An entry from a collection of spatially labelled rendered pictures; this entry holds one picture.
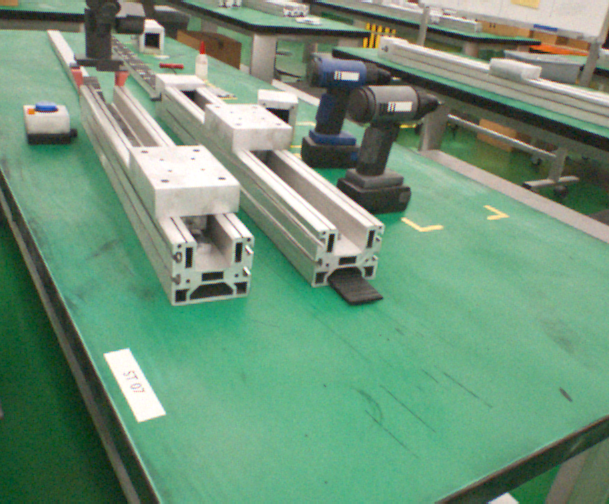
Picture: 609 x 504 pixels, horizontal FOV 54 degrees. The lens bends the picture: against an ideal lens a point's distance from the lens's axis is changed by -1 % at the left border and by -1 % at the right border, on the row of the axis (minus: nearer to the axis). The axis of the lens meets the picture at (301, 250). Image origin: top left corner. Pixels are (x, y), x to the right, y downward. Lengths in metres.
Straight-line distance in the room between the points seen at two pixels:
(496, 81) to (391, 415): 2.08
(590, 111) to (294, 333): 1.82
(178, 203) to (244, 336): 0.19
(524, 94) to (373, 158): 1.51
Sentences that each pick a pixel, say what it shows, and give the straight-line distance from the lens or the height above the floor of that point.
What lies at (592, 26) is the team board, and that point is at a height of 1.03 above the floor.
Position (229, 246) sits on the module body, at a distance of 0.74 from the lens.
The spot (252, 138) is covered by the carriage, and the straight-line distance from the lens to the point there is 1.04.
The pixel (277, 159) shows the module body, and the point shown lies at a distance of 1.05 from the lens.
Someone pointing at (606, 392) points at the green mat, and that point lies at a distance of 0.77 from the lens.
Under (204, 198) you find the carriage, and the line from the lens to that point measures 0.77.
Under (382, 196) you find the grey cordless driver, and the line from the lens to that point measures 1.06.
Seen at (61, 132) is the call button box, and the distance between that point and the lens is 1.30.
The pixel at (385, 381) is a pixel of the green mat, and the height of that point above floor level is 0.78.
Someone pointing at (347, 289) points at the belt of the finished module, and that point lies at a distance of 0.80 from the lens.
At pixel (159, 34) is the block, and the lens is 2.43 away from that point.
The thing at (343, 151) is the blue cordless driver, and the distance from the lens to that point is 1.28.
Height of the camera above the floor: 1.18
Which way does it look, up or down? 26 degrees down
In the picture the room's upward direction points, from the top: 8 degrees clockwise
